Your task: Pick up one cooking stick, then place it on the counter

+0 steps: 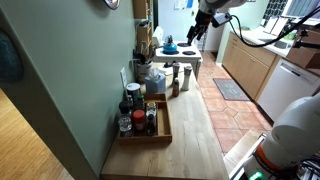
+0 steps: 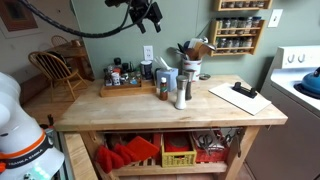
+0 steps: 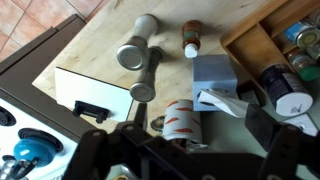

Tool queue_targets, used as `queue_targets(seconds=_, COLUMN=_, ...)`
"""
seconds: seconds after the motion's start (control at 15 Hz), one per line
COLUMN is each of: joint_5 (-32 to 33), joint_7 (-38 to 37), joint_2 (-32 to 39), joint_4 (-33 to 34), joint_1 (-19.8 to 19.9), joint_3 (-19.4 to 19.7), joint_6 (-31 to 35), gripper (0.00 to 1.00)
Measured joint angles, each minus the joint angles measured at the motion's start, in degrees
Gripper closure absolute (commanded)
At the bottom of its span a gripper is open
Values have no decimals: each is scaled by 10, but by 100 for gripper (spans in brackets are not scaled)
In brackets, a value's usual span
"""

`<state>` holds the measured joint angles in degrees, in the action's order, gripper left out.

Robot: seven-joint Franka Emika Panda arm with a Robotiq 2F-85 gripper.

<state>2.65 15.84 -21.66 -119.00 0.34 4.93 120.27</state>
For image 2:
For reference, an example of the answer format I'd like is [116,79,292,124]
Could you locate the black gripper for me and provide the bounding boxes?
[128,0,164,35]

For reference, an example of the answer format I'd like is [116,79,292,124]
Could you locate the metal cooking utensil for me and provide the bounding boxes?
[171,47,185,58]

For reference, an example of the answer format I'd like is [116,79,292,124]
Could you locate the black cooking utensil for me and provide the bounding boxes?
[176,42,186,56]

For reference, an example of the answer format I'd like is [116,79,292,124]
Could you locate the black lid spice jar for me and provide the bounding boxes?
[113,57,123,70]

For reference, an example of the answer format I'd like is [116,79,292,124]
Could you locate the green spice bottle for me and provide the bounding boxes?
[134,67,142,82]

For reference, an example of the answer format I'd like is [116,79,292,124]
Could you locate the white spatula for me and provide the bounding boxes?
[188,37,205,51]

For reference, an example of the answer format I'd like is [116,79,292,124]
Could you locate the blue tissue box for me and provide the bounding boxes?
[153,55,180,93]

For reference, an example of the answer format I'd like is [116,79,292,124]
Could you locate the white utensil crock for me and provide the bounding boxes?
[181,58,203,83]

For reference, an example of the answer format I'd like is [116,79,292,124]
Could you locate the red lid spice jar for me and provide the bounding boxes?
[111,67,122,87]

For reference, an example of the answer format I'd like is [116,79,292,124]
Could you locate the wooden spatula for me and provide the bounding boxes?
[198,42,217,61]

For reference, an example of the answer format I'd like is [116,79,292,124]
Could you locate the brown hot sauce bottle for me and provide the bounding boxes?
[158,76,169,102]

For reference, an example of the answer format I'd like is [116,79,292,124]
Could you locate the dark sauce bottle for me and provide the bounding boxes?
[103,67,113,87]

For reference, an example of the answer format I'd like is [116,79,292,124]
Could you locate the wooden spice tray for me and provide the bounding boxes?
[99,79,157,99]

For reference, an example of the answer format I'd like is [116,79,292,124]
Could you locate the dark pepper grinder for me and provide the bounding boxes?
[183,68,196,102]

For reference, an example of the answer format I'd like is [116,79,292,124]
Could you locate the glass salt shaker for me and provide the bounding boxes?
[174,74,189,111]

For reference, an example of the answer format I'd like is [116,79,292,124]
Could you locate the glass spice jar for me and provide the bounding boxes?
[222,17,232,30]
[245,16,254,30]
[237,17,247,30]
[252,16,263,29]

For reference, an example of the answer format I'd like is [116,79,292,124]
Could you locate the wooden dining table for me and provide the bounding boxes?
[46,39,95,82]

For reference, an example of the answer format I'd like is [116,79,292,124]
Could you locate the wooden kitchen island cart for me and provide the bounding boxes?
[54,74,289,180]

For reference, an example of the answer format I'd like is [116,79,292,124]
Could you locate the wooden spindle chair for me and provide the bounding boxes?
[27,51,90,103]
[50,34,70,48]

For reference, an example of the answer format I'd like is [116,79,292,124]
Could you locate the large wooden spice rack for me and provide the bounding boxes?
[209,17,267,57]

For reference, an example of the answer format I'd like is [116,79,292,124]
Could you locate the black knife sharpener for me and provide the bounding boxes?
[232,81,259,100]

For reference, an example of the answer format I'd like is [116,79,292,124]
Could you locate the white cutting board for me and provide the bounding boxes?
[208,82,273,117]

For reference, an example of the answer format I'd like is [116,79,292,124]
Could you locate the small wooden spice rack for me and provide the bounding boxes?
[213,0,274,12]

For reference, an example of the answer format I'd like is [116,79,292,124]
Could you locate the red pot holder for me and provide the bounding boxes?
[125,135,161,161]

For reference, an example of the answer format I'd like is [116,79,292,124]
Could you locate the kitchen scissors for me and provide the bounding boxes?
[199,133,215,157]

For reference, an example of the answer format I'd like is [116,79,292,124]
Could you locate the yellow plastic crate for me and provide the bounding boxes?
[160,132,198,169]

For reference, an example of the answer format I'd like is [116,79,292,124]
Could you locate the red plastic crate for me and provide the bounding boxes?
[194,131,231,165]

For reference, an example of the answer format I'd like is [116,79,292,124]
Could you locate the wooden robot stand board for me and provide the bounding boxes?
[62,132,99,180]

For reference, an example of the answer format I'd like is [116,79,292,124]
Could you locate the blue kettle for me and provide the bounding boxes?
[300,66,320,97]

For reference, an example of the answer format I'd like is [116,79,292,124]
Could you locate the white stove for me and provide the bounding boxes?
[245,45,320,180]

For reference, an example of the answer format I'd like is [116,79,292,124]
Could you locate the white wall outlet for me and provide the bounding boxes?
[143,45,155,62]

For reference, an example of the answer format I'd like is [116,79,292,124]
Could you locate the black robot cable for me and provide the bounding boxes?
[18,0,155,39]

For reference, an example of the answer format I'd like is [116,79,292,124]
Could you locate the metal hanging rail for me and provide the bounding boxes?
[99,126,245,135]

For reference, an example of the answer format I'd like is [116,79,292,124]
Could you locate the white light switch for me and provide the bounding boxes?
[267,8,284,29]

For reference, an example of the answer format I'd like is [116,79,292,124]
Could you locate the framed wall picture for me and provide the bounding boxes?
[0,0,40,33]

